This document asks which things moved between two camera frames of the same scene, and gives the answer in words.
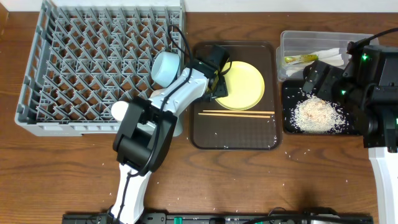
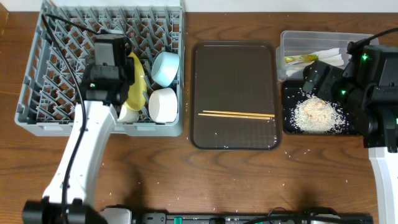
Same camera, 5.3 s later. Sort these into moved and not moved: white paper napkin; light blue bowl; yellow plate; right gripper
Moved: yellow plate
Not moved: right gripper; white paper napkin; light blue bowl
